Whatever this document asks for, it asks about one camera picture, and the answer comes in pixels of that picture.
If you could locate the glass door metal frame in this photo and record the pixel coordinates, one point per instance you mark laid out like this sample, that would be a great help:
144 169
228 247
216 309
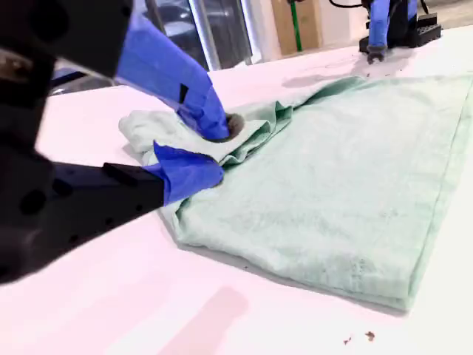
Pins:
221 33

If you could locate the green pole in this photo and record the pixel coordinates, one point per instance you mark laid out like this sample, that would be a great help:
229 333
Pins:
295 26

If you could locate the pale green t-shirt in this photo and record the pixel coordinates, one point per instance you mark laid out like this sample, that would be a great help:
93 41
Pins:
332 185

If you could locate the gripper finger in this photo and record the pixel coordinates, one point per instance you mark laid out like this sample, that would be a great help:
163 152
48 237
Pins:
173 70
378 26
148 188

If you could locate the brown cardboard panel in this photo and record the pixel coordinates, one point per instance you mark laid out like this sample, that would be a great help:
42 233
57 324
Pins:
314 26

